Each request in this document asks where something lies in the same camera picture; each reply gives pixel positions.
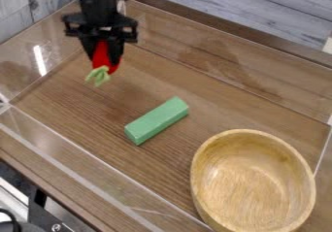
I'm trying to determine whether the black table leg bracket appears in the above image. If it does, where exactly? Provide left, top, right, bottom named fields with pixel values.
left=26, top=188, right=73, bottom=232

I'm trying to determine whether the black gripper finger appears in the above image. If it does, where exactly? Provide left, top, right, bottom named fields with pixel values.
left=106, top=37, right=124, bottom=67
left=78, top=36, right=98, bottom=59

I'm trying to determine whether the clear acrylic table enclosure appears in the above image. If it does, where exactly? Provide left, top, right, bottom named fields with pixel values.
left=0, top=1, right=332, bottom=232

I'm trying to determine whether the red plush strawberry toy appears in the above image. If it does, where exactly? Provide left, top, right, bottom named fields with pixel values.
left=85, top=41, right=118, bottom=87

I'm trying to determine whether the wooden bowl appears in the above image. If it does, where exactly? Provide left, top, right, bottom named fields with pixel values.
left=190, top=129, right=316, bottom=232

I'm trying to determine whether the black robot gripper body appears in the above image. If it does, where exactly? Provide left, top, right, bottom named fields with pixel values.
left=62, top=0, right=137, bottom=43

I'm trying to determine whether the green rectangular block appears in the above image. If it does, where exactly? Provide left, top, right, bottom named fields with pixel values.
left=124, top=97, right=189, bottom=146

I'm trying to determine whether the black cable lower left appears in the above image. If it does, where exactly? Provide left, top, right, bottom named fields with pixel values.
left=0, top=208, right=24, bottom=232

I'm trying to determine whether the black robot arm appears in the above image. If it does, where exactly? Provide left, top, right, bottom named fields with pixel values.
left=62, top=0, right=138, bottom=73

